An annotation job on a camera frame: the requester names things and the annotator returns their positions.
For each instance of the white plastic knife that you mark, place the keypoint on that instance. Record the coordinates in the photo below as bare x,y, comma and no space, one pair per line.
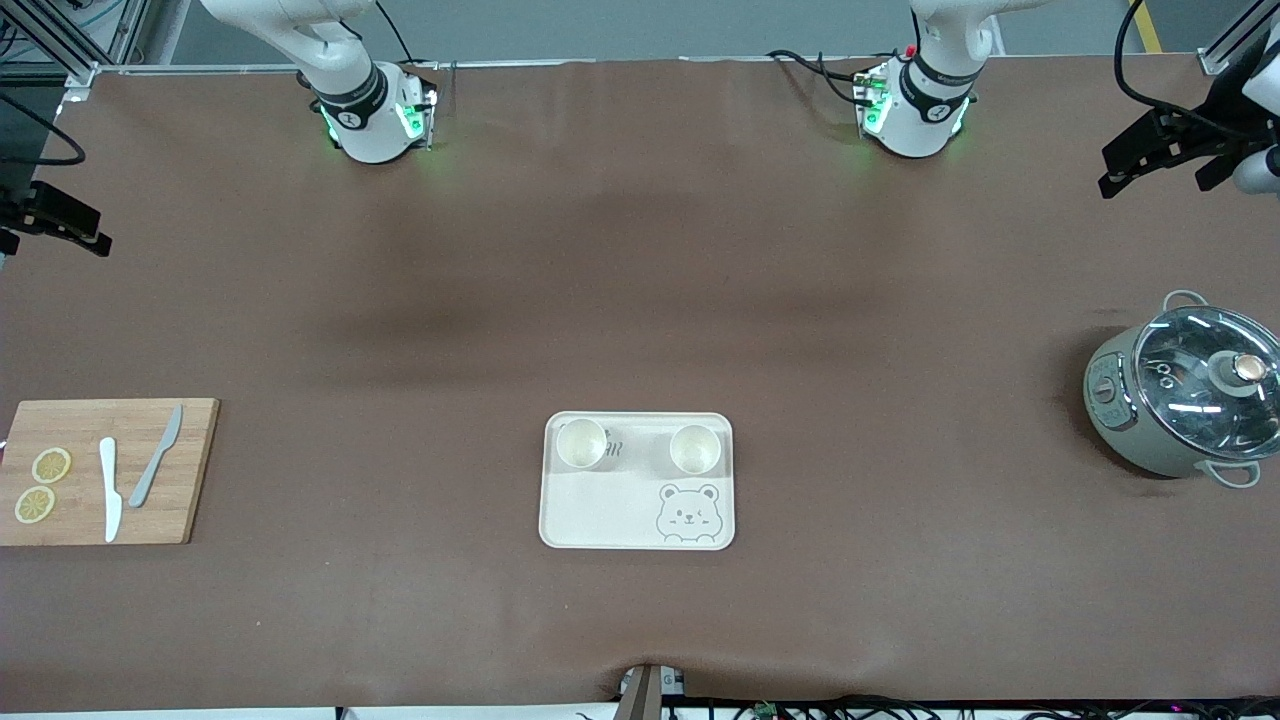
108,480

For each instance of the green electric cooking pot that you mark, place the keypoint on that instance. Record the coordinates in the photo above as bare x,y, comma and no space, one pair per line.
1110,425

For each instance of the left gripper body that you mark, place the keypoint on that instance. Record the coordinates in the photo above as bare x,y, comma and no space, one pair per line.
1216,110

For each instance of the grey plastic knife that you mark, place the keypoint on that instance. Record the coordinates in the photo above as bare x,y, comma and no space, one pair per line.
150,472

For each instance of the metal table edge clamp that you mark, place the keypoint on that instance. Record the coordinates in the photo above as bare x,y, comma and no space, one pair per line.
645,695

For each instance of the glass pot lid with knob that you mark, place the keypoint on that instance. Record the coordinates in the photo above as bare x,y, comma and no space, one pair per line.
1190,400

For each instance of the wooden cutting board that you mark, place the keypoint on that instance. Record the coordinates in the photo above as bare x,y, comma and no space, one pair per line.
170,510

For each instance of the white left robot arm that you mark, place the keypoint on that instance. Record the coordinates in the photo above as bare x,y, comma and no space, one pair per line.
915,125

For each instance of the aluminium frame profile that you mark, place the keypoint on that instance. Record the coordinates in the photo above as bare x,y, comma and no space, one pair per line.
1235,30
60,40

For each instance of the white plastic cup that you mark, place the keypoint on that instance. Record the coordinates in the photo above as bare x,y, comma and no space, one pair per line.
581,444
695,449

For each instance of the brown table cover mat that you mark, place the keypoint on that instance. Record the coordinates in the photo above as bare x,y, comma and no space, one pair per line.
640,300

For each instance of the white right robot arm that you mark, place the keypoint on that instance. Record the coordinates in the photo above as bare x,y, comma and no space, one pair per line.
365,130

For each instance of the white tray with bear print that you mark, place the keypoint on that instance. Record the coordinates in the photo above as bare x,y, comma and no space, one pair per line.
600,510

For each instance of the yellow lemon slice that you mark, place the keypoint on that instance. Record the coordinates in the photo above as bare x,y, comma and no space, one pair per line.
51,465
35,505

